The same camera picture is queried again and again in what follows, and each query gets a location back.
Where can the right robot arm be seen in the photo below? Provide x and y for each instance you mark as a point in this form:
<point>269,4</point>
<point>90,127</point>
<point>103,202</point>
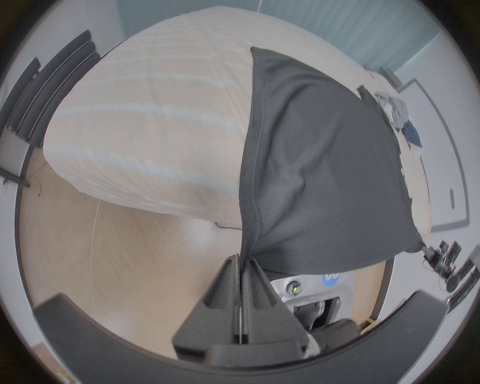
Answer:
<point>465,275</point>

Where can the dark blue garment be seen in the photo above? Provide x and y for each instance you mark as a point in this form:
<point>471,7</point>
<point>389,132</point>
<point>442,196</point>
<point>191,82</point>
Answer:
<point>412,135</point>

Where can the bed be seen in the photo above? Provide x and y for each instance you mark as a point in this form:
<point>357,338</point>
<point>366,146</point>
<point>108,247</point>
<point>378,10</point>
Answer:
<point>150,131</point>

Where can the grey garment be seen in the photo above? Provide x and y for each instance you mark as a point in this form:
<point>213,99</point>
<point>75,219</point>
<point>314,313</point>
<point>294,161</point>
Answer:
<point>397,108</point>

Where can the black T-shirt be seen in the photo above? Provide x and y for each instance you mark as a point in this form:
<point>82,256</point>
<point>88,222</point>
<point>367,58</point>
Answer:
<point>318,168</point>

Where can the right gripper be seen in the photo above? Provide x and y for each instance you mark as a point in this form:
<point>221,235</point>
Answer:
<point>438,260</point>

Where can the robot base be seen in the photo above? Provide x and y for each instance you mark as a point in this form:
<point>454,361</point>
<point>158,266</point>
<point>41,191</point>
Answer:
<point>311,292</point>

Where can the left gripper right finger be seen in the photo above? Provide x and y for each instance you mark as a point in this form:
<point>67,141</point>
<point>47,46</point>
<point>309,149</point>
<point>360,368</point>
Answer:
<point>266,326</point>

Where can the blue-green curtain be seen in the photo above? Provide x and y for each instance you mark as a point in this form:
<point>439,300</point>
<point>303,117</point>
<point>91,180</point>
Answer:
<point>150,11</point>
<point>337,22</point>

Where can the black chest of drawers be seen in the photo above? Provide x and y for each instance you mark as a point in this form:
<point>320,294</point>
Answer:
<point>56,86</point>

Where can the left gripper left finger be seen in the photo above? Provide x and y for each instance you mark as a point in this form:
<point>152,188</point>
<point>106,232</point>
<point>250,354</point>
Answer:
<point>217,326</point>

